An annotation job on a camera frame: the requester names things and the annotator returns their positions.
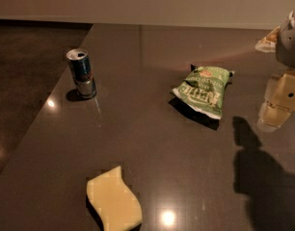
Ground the blue silver drink can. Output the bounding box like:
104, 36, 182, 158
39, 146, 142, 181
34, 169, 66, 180
67, 48, 96, 99

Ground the green jalapeno chip bag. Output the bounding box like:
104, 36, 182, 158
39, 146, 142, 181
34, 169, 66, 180
172, 64, 234, 119

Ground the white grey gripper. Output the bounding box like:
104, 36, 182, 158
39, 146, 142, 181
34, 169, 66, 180
255, 8, 295, 133

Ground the yellow wavy sponge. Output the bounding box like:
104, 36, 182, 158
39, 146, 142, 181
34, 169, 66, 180
86, 166, 143, 231

